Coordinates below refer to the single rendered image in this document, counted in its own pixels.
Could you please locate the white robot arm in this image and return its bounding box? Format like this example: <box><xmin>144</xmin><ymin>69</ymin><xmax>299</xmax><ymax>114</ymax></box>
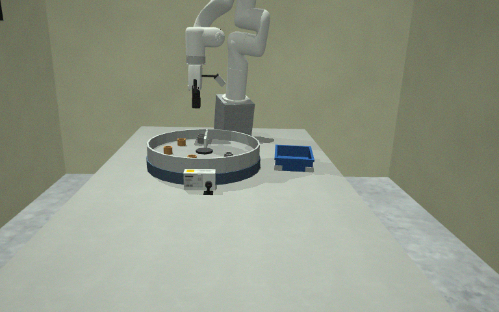
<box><xmin>185</xmin><ymin>0</ymin><xmax>270</xmax><ymax>103</ymax></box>

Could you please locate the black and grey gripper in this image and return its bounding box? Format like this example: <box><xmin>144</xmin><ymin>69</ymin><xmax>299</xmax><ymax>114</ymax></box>
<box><xmin>186</xmin><ymin>63</ymin><xmax>205</xmax><ymax>109</ymax></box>

